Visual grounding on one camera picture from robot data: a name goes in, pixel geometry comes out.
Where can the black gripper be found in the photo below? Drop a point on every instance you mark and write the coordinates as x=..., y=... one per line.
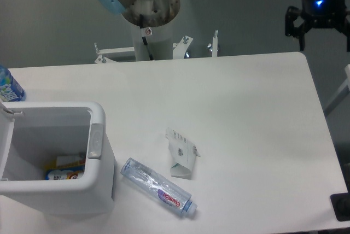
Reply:
x=317, y=14

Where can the clear plastic water bottle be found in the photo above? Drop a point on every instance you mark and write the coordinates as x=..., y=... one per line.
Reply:
x=158, y=187

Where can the white open trash can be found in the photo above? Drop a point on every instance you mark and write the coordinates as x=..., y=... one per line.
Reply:
x=35, y=133

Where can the black table clamp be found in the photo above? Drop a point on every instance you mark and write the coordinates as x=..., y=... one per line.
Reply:
x=340, y=204

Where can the yellow snack package in bin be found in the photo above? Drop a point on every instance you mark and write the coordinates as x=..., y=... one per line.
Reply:
x=65, y=167

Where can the blue labelled bottle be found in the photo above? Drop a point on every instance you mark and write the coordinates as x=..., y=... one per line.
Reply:
x=11, y=90

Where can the white frame at right edge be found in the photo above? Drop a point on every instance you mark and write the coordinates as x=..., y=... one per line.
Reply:
x=339, y=95

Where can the white bracket post with bolt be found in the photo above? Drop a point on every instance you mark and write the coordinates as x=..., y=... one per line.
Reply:
x=213, y=47

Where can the white mounting bracket frame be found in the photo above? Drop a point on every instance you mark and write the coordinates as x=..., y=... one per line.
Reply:
x=180, y=51

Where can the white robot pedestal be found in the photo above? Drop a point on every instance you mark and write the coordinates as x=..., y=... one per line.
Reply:
x=152, y=43

